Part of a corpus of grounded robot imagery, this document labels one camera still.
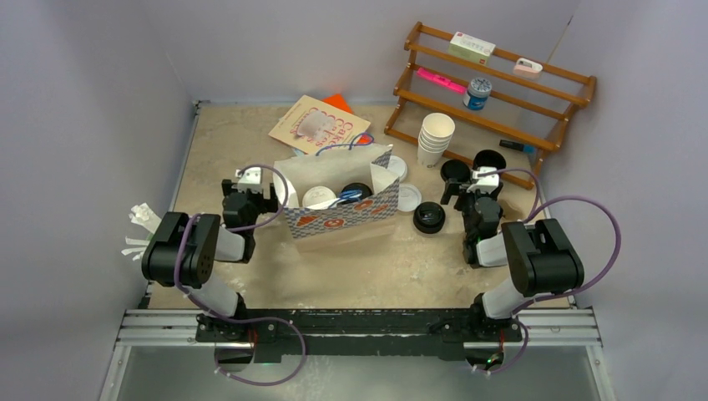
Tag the checkered paper bakery bag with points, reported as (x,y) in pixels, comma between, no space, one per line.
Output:
(319,230)

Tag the cakes recipe book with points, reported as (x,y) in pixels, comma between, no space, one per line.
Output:
(311,124)

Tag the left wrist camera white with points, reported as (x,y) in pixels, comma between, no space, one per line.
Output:
(249,180)

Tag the white cup lid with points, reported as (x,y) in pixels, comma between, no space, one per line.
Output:
(319,198)
(409,198)

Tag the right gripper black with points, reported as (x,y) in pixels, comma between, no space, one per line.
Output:
(452,189)

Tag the pink white tape dispenser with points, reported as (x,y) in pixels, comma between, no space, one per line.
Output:
(527,69)

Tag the stack of black lids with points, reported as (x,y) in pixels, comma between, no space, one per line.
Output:
(429,217)

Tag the black paper cup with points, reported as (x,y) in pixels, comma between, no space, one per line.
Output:
(489,158)

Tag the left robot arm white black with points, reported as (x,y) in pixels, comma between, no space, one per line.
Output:
(184,249)

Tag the pink highlighter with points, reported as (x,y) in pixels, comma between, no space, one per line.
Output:
(441,81)

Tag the wooden shelf rack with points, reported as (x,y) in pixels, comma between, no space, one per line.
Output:
(495,117)

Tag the orange paper bag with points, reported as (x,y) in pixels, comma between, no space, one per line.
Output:
(339,102)

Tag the black flat lid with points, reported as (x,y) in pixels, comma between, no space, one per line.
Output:
(455,169)

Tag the blue white jar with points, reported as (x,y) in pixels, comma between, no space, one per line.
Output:
(477,93)

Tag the black blue marker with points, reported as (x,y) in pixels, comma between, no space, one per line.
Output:
(517,146)

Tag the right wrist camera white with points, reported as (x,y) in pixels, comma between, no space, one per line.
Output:
(484,180)

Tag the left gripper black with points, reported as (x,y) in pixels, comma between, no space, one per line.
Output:
(266,205)

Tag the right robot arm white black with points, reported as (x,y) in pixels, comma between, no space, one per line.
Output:
(540,257)

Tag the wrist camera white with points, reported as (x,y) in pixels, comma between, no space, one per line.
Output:
(249,180)
(484,180)

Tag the stack of white paper cups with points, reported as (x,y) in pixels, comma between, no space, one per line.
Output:
(434,137)

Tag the white green box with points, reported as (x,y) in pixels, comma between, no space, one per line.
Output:
(472,49)

